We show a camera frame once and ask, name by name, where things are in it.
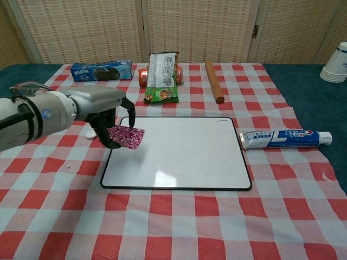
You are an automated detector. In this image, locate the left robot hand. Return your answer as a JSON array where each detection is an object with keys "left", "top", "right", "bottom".
[{"left": 70, "top": 87, "right": 136, "bottom": 149}]

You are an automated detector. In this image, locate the white board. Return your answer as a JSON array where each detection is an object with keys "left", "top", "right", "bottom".
[{"left": 100, "top": 116, "right": 253, "bottom": 192}]

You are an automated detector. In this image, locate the blue cookie box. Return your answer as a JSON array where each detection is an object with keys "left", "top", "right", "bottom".
[{"left": 70, "top": 60, "right": 133, "bottom": 83}]

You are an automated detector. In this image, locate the orange drink can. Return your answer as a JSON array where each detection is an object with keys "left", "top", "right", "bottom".
[{"left": 138, "top": 64, "right": 184, "bottom": 87}]

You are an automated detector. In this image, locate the green snack bag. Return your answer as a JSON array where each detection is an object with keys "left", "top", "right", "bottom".
[{"left": 143, "top": 51, "right": 180, "bottom": 105}]

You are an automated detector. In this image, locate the wooden rolling pin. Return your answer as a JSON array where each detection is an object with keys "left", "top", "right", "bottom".
[{"left": 204, "top": 61, "right": 224, "bottom": 104}]

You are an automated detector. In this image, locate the woven folding screen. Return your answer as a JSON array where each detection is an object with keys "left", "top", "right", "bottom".
[{"left": 0, "top": 0, "right": 347, "bottom": 66}]

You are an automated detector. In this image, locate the red white checked tablecloth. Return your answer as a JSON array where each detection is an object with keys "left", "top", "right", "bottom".
[{"left": 0, "top": 62, "right": 347, "bottom": 260}]

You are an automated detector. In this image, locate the blue white toothpaste tube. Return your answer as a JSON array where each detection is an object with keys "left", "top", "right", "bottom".
[{"left": 237, "top": 129, "right": 333, "bottom": 151}]

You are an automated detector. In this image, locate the teal table cover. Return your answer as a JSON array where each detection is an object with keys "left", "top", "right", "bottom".
[{"left": 0, "top": 62, "right": 347, "bottom": 196}]

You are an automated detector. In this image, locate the stack of paper cups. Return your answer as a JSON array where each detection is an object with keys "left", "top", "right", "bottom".
[{"left": 319, "top": 42, "right": 347, "bottom": 84}]

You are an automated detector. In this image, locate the clear wrist cable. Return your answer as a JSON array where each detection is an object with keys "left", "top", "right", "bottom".
[{"left": 9, "top": 81, "right": 53, "bottom": 96}]

